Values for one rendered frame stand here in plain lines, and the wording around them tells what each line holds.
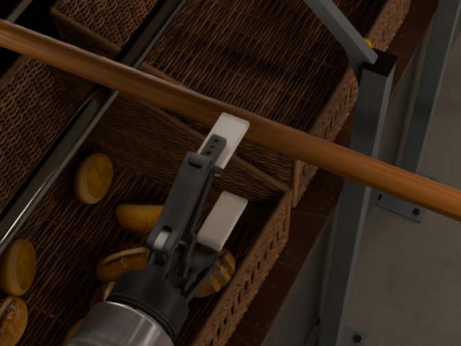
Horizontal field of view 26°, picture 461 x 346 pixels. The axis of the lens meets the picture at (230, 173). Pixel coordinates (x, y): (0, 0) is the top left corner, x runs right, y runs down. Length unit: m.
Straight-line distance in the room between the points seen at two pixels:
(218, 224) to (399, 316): 1.30
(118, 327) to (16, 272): 0.76
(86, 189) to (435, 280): 0.99
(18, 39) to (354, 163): 0.41
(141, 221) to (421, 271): 0.92
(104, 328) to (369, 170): 0.33
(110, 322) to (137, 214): 0.78
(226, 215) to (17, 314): 0.62
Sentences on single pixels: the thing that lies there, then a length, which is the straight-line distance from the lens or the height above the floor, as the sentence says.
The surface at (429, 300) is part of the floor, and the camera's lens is 2.37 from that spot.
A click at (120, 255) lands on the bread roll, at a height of 0.64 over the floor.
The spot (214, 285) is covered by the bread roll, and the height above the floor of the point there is 0.62.
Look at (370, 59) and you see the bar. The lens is 1.48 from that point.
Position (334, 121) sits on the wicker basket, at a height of 0.63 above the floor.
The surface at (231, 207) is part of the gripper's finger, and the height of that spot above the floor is 1.13.
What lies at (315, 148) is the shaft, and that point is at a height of 1.20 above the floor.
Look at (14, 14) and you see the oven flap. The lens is 1.58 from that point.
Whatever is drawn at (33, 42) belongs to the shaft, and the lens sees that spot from 1.16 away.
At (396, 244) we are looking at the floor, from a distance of 2.43.
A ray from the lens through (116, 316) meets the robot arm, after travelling 0.90.
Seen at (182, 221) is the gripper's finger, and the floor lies 1.27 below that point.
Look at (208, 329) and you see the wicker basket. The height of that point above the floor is 0.72.
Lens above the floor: 2.04
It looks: 54 degrees down
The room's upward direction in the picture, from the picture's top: straight up
